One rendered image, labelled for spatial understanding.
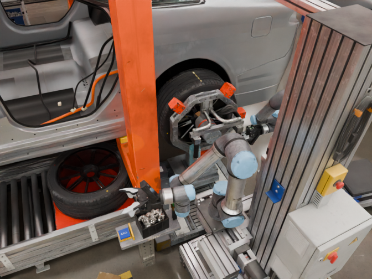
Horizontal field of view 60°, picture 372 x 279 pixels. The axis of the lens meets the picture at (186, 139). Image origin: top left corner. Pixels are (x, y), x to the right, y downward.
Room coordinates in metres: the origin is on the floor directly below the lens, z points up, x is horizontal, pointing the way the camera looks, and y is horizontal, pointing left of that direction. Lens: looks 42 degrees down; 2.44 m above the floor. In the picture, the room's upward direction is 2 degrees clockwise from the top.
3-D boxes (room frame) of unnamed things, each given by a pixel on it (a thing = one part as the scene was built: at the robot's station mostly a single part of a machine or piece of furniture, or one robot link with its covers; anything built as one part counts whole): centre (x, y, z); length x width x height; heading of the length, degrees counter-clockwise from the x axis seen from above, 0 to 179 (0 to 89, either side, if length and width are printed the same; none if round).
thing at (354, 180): (1.90, -1.54, 0.17); 0.43 x 0.36 x 0.34; 106
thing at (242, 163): (1.02, -0.25, 1.19); 0.15 x 0.12 x 0.55; 14
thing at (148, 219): (1.26, 0.22, 0.51); 0.20 x 0.14 x 0.13; 119
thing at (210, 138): (1.87, -0.16, 0.85); 0.21 x 0.14 x 0.14; 24
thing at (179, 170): (2.09, -0.07, 0.32); 0.40 x 0.30 x 0.28; 114
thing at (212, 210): (1.15, -0.22, 0.87); 0.15 x 0.15 x 0.10
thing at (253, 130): (1.85, -0.51, 0.86); 0.12 x 0.08 x 0.09; 114
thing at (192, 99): (1.93, -0.13, 0.85); 0.54 x 0.07 x 0.54; 114
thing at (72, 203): (1.74, 0.77, 0.39); 0.66 x 0.66 x 0.24
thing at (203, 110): (1.78, -0.09, 1.03); 0.19 x 0.18 x 0.11; 24
